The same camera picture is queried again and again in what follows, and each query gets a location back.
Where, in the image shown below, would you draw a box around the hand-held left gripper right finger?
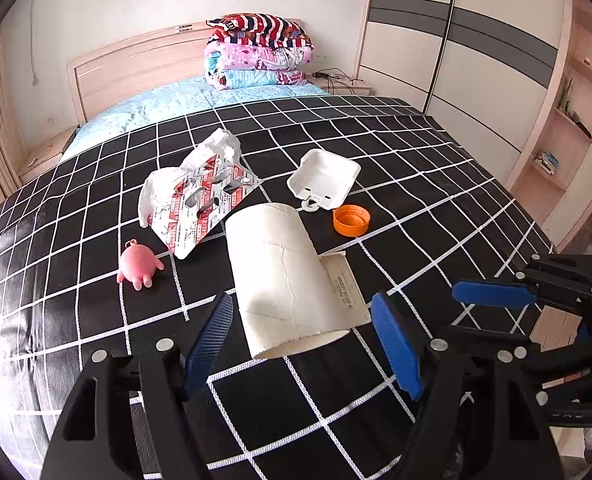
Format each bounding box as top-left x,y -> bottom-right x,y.
370,292 -> 562,480

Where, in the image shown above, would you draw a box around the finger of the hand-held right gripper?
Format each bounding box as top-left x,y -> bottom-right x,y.
446,320 -> 592,363
451,255 -> 592,333

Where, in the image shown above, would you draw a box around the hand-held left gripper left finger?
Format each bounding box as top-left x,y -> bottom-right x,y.
41,292 -> 237,480

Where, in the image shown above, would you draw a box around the cardboard paper roll tube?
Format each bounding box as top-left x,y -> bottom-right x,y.
225,202 -> 353,361

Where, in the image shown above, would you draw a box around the white paper card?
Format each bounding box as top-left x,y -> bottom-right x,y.
318,254 -> 372,328

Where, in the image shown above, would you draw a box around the pink octopus toy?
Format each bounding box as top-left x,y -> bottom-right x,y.
116,238 -> 166,290

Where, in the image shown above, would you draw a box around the red silver blister pack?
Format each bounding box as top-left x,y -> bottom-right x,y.
148,155 -> 262,261

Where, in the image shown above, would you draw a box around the orange bottle cap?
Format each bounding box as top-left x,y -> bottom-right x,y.
332,205 -> 372,236

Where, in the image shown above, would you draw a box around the stack of books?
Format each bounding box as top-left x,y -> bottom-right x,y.
535,150 -> 562,176

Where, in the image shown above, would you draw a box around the black white-grid mat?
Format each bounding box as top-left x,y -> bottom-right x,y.
0,95 -> 557,480

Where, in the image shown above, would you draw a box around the white plastic tray box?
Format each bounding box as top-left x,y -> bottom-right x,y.
287,148 -> 361,211

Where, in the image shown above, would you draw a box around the wooden open shelf unit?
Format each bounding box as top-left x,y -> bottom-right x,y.
503,0 -> 592,251

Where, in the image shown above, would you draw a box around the white grey sliding wardrobe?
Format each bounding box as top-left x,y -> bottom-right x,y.
356,0 -> 577,186

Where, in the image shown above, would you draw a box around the light blue bedsheet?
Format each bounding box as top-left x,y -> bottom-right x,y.
58,76 -> 329,163

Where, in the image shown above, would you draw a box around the blue folded quilt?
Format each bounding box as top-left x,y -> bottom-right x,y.
205,57 -> 308,92

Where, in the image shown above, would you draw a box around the wooden headboard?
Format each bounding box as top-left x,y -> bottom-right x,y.
66,19 -> 302,126

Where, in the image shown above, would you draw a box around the pink folded quilt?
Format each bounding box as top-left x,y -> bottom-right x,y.
203,40 -> 313,72

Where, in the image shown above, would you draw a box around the red striped folded quilt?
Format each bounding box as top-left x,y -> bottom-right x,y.
206,12 -> 314,48

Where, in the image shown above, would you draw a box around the wooden nightstand with cables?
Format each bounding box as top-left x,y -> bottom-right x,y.
303,72 -> 374,96

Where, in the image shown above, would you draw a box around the black cables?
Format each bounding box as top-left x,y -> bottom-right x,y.
311,67 -> 364,86

